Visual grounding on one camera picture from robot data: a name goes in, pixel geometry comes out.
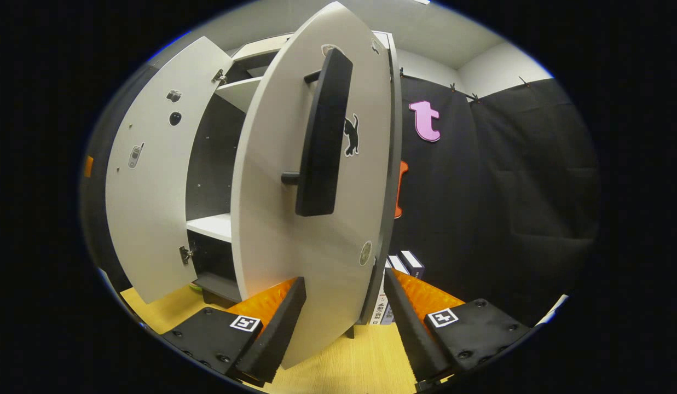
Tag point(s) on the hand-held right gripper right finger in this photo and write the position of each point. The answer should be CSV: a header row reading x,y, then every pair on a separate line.
x,y
412,334

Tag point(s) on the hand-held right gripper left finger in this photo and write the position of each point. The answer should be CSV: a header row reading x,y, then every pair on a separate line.
x,y
278,334

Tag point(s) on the white cabinet shelf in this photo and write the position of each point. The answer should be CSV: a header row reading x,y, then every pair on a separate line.
x,y
212,225
237,93

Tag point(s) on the white cabinet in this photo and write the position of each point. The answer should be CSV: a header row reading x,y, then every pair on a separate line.
x,y
209,164

